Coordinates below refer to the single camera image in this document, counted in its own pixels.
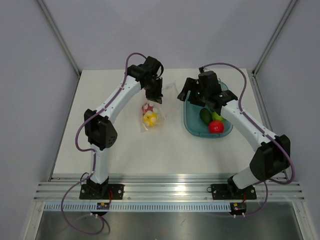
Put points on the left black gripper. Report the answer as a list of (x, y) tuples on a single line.
[(157, 95)]

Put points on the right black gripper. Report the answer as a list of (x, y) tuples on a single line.
[(188, 86)]

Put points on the wrinkled red fruit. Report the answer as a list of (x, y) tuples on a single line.
[(148, 106)]

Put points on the clear dotted zip bag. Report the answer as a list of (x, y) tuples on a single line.
[(166, 110)]

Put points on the yellow fruit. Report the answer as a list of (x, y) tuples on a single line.
[(150, 119)]

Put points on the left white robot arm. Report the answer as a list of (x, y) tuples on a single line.
[(101, 133)]

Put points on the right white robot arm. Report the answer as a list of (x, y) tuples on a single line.
[(272, 152)]

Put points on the dark green avocado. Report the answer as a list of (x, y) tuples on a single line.
[(206, 116)]

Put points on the teal plastic tray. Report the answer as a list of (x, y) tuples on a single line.
[(197, 119)]

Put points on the light green bumpy fruit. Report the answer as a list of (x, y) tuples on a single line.
[(217, 117)]

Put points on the smooth red apple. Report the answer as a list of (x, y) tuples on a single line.
[(216, 127)]

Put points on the left small circuit board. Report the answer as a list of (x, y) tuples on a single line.
[(103, 206)]

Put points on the small circuit board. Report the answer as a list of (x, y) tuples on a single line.
[(103, 206), (240, 207)]

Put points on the right small circuit board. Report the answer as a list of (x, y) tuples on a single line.
[(240, 207)]

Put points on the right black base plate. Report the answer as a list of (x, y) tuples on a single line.
[(220, 191)]

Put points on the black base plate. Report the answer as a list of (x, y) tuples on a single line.
[(220, 191), (111, 191)]

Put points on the left aluminium frame post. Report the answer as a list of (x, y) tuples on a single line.
[(58, 36)]

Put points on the aluminium frame post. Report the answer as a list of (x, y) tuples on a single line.
[(275, 35), (58, 36)]

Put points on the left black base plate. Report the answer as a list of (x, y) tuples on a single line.
[(111, 191)]

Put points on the right aluminium frame post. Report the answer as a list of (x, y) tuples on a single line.
[(275, 35)]

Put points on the aluminium mounting rail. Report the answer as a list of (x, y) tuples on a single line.
[(162, 188)]

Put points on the white slotted cable duct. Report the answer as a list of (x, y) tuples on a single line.
[(148, 207)]

